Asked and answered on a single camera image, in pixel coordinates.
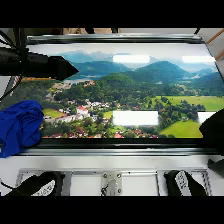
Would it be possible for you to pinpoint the black cable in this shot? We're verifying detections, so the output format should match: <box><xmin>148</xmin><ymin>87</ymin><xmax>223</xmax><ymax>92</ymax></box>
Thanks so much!
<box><xmin>0</xmin><ymin>75</ymin><xmax>23</xmax><ymax>102</ymax></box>

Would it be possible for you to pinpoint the blue garment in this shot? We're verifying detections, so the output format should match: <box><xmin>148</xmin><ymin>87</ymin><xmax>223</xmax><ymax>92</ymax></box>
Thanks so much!
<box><xmin>0</xmin><ymin>99</ymin><xmax>45</xmax><ymax>159</ymax></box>

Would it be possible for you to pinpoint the silver frame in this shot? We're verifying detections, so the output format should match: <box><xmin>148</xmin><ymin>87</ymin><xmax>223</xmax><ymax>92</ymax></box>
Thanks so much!
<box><xmin>13</xmin><ymin>33</ymin><xmax>224</xmax><ymax>197</ymax></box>

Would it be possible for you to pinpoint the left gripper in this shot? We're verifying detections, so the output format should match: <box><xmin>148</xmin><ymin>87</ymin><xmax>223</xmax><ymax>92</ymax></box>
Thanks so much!
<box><xmin>25</xmin><ymin>51</ymin><xmax>60</xmax><ymax>80</ymax></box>

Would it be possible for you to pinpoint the black garment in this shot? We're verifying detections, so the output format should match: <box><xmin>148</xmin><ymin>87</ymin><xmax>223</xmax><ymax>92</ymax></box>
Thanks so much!
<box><xmin>198</xmin><ymin>107</ymin><xmax>224</xmax><ymax>156</ymax></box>

